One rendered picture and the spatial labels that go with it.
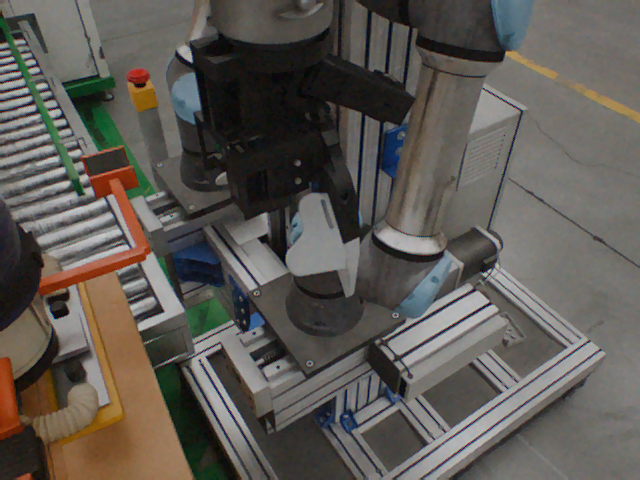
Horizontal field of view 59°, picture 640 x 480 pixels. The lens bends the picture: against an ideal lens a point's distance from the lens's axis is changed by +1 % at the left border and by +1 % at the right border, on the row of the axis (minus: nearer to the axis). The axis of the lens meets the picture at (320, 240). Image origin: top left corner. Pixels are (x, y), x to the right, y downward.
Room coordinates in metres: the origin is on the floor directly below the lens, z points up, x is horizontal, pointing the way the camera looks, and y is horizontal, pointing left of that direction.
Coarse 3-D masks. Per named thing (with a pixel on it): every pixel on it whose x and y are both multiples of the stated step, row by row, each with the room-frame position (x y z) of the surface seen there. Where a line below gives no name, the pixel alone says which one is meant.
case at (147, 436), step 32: (96, 288) 0.80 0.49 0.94; (128, 320) 0.71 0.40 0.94; (128, 352) 0.63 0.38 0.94; (32, 384) 0.56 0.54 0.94; (128, 384) 0.56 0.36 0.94; (32, 416) 0.50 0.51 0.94; (128, 416) 0.50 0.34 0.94; (160, 416) 0.50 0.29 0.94; (64, 448) 0.44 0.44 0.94; (96, 448) 0.44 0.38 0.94; (128, 448) 0.44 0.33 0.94; (160, 448) 0.44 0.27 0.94
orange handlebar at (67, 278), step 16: (128, 208) 0.78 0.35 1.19; (128, 224) 0.74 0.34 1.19; (144, 240) 0.70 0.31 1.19; (112, 256) 0.66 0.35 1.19; (128, 256) 0.66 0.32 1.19; (144, 256) 0.67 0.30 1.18; (64, 272) 0.62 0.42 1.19; (80, 272) 0.62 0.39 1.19; (96, 272) 0.63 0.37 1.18; (48, 288) 0.59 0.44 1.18; (0, 368) 0.44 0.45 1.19; (0, 384) 0.41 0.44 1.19; (0, 400) 0.39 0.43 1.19; (16, 400) 0.40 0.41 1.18; (16, 416) 0.37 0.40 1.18
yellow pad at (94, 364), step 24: (72, 288) 0.68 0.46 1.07; (48, 312) 0.63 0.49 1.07; (72, 312) 0.63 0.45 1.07; (96, 336) 0.58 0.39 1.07; (72, 360) 0.51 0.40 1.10; (96, 360) 0.53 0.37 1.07; (48, 384) 0.49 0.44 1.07; (72, 384) 0.48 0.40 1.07; (96, 384) 0.48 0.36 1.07; (120, 408) 0.44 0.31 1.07
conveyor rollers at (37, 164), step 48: (0, 48) 2.79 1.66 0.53; (0, 96) 2.29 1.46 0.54; (48, 96) 2.31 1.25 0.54; (0, 144) 1.94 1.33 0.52; (48, 144) 1.95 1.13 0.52; (0, 192) 1.61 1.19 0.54; (48, 192) 1.61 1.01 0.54; (48, 240) 1.36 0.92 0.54; (96, 240) 1.35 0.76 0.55; (144, 288) 1.15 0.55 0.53
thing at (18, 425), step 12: (0, 432) 0.33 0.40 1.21; (12, 432) 0.34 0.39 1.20; (24, 432) 0.34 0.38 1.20; (0, 444) 0.33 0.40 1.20; (12, 444) 0.32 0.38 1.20; (24, 444) 0.32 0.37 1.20; (36, 444) 0.33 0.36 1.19; (0, 456) 0.31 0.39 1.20; (12, 456) 0.31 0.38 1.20; (24, 456) 0.31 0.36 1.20; (36, 456) 0.31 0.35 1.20; (0, 468) 0.29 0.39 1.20; (12, 468) 0.29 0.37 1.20; (24, 468) 0.29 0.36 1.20; (36, 468) 0.29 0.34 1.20; (48, 468) 0.31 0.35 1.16
